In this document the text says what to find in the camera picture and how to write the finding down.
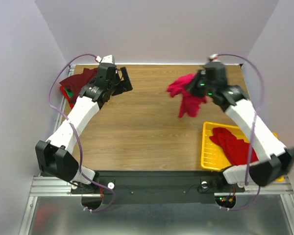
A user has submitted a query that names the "yellow plastic tray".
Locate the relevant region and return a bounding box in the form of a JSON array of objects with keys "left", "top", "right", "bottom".
[{"left": 200, "top": 121, "right": 285, "bottom": 182}]

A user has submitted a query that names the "red shirt in tray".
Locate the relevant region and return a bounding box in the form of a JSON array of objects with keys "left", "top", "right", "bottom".
[{"left": 209, "top": 127, "right": 249, "bottom": 165}]

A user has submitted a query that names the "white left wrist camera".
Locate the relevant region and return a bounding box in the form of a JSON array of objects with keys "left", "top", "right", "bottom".
[{"left": 95, "top": 54, "right": 115, "bottom": 64}]

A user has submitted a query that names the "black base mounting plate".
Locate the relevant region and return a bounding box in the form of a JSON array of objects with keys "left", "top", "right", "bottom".
[{"left": 71, "top": 170, "right": 245, "bottom": 205}]

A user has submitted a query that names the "red folded shirt bottom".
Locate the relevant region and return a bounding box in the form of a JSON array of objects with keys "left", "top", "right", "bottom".
[{"left": 60, "top": 86, "right": 74, "bottom": 109}]

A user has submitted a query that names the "aluminium frame rail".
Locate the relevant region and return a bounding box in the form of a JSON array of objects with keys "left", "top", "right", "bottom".
[{"left": 29, "top": 176, "right": 294, "bottom": 197}]

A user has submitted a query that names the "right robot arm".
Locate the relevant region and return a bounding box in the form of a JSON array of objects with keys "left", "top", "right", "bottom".
[{"left": 185, "top": 54, "right": 294, "bottom": 191}]

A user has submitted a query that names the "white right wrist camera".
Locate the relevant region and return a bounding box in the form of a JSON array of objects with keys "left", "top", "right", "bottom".
[{"left": 208, "top": 54, "right": 219, "bottom": 62}]

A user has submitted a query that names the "maroon folded shirt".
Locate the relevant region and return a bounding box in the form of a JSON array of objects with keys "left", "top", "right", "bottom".
[{"left": 60, "top": 68, "right": 97, "bottom": 104}]

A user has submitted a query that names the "green folded shirt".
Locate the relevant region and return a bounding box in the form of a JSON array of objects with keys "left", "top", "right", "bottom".
[{"left": 64, "top": 88, "right": 73, "bottom": 98}]

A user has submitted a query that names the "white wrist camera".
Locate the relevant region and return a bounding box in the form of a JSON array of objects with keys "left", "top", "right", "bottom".
[
  {"left": 95, "top": 54, "right": 115, "bottom": 64},
  {"left": 208, "top": 54, "right": 219, "bottom": 62}
]

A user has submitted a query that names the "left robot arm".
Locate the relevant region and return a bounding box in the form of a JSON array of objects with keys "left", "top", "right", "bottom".
[{"left": 35, "top": 63, "right": 133, "bottom": 193}]

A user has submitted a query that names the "pink magenta t shirt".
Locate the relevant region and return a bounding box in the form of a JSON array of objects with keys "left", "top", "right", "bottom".
[{"left": 167, "top": 73, "right": 207, "bottom": 118}]

